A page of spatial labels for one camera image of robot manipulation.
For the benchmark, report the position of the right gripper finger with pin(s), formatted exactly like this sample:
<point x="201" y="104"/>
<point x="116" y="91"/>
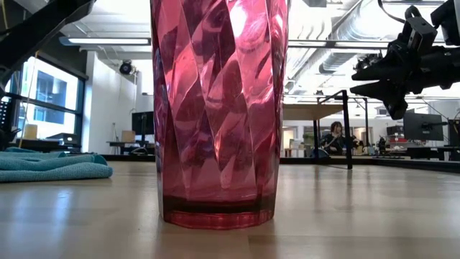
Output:
<point x="391" y="97"/>
<point x="381" y="72"/>

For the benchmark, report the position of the pink faceted plastic tumbler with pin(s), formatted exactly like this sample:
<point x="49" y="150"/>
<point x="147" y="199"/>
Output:
<point x="215" y="108"/>

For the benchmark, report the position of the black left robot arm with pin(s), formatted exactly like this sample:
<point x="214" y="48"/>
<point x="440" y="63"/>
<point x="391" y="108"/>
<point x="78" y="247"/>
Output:
<point x="36" y="28"/>

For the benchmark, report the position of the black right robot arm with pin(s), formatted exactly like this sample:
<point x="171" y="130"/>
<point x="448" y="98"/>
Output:
<point x="453" y="68"/>

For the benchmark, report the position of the wooden shelf with black legs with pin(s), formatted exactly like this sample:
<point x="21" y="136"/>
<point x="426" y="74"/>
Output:
<point x="309" y="112"/>

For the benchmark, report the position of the black monitor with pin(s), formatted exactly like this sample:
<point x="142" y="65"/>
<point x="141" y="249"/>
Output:
<point x="423" y="126"/>
<point x="142" y="123"/>

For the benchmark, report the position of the person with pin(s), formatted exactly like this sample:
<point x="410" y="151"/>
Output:
<point x="334" y="140"/>

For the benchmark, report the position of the cardboard box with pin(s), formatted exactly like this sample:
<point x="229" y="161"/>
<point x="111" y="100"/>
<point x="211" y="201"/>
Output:
<point x="30" y="132"/>
<point x="128" y="136"/>

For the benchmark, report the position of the long ceiling light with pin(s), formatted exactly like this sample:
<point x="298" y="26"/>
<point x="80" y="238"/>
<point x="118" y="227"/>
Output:
<point x="108" y="41"/>

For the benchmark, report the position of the teal microfibre cloth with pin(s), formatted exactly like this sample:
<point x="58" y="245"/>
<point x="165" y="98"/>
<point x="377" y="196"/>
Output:
<point x="54" y="167"/>

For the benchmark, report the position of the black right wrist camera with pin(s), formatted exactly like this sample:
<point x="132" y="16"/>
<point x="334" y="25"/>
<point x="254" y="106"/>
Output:
<point x="420" y="34"/>

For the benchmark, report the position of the black aluminium frame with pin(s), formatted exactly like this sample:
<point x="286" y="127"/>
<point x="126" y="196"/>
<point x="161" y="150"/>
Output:
<point x="395" y="163"/>

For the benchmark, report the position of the black ceiling camera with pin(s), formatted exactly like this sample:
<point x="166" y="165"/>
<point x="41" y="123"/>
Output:
<point x="126" y="67"/>

